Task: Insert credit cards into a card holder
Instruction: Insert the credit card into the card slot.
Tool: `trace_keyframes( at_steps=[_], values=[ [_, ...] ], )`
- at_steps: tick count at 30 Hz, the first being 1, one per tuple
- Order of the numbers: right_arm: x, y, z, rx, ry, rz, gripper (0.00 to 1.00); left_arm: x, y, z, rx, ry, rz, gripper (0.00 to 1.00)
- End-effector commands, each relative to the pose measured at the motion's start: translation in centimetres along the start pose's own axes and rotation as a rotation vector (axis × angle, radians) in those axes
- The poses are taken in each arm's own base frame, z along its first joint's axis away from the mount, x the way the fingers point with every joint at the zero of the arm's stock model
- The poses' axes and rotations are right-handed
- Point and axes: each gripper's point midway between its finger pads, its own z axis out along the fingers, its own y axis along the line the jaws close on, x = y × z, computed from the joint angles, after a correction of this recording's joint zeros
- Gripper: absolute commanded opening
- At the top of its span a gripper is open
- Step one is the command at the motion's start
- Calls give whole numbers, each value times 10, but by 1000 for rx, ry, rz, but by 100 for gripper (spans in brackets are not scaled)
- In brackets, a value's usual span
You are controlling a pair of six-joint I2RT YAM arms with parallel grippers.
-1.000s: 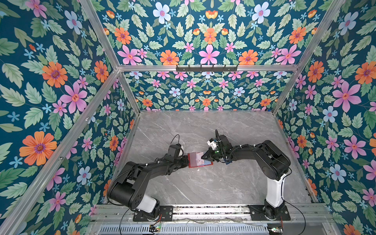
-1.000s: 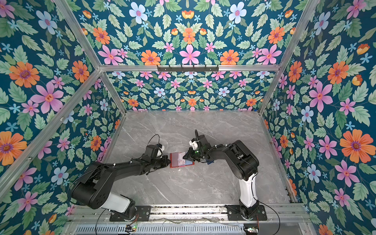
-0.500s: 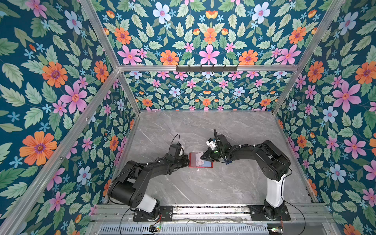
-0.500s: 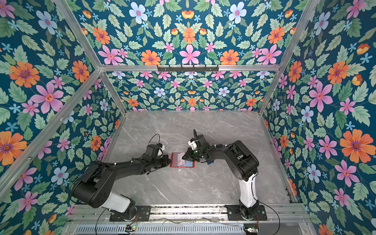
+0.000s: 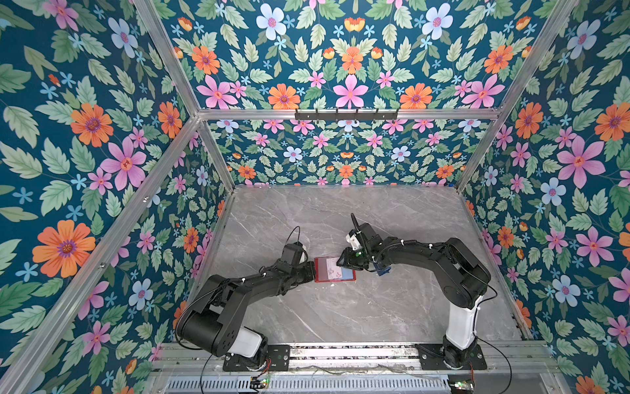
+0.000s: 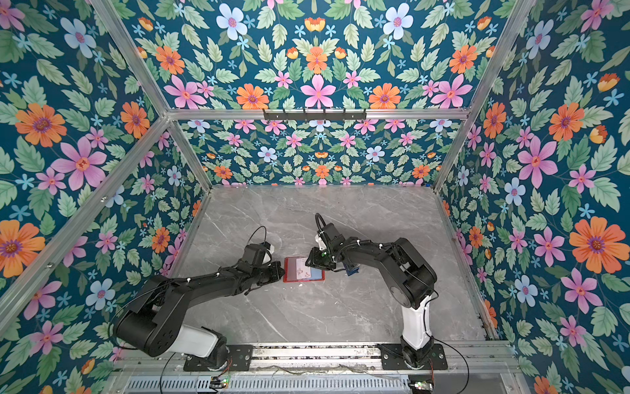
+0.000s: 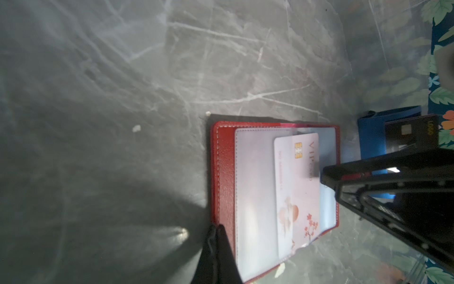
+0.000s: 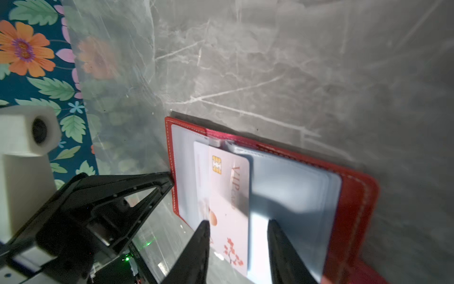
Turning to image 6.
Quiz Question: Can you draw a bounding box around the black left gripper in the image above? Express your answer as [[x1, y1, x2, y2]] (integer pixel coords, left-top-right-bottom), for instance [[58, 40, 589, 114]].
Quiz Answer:
[[250, 261, 288, 285]]

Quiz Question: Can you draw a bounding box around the pink VIP card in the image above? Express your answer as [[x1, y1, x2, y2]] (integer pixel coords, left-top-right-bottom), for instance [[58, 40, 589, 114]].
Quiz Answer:
[[295, 258, 324, 282]]

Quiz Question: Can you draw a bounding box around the red leather card holder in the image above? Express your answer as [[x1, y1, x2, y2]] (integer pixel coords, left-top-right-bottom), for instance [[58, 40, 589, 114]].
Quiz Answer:
[[283, 257, 325, 283]]

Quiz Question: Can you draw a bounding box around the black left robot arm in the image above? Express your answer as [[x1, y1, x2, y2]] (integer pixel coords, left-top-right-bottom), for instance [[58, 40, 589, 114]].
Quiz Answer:
[[112, 261, 285, 357]]

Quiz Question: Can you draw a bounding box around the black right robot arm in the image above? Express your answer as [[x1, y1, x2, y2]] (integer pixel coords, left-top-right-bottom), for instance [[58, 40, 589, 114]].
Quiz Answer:
[[306, 214, 439, 368]]

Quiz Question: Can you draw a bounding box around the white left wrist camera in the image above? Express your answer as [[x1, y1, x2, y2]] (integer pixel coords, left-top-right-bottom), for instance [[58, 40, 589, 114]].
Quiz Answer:
[[259, 241, 275, 264]]

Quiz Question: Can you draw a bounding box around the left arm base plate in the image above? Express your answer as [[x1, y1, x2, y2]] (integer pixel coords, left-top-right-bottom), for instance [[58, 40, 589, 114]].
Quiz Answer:
[[183, 345, 254, 372]]

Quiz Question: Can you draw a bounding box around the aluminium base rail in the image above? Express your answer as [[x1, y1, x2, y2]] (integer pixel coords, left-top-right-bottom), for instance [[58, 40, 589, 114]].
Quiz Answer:
[[112, 341, 521, 379]]

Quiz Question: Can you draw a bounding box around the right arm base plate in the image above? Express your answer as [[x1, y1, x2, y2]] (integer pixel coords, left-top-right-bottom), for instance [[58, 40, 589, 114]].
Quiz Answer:
[[377, 343, 448, 371]]

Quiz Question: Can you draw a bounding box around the aluminium frame back beam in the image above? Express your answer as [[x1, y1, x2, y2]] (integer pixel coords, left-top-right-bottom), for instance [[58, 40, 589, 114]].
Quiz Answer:
[[167, 108, 470, 121]]

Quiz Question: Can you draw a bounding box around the aluminium frame beam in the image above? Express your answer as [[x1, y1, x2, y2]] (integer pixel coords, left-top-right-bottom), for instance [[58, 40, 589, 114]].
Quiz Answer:
[[167, 108, 470, 121], [1, 115, 170, 336]]

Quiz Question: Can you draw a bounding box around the aluminium frame right post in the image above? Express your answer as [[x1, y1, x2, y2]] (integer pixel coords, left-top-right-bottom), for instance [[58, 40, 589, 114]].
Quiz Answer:
[[433, 0, 536, 195]]

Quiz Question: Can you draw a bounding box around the aluminium frame left beam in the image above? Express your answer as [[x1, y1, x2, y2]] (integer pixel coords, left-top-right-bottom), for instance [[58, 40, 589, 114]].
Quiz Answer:
[[1, 115, 170, 336]]

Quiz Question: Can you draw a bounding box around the aluminium frame corner post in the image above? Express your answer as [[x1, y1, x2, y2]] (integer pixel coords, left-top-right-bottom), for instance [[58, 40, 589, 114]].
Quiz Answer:
[[91, 1, 212, 193]]

